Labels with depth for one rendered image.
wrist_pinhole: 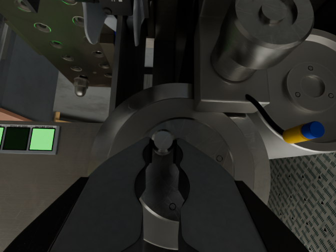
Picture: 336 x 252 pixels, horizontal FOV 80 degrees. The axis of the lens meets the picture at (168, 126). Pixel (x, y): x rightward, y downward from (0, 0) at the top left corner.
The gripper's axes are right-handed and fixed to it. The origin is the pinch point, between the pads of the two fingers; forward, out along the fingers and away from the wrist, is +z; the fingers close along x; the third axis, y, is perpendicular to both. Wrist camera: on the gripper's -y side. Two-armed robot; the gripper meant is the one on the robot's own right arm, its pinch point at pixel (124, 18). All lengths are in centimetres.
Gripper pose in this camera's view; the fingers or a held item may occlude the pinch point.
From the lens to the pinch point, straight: 25.6
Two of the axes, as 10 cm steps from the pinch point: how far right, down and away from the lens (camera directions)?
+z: -0.4, 2.2, 9.8
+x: 10.0, 0.3, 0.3
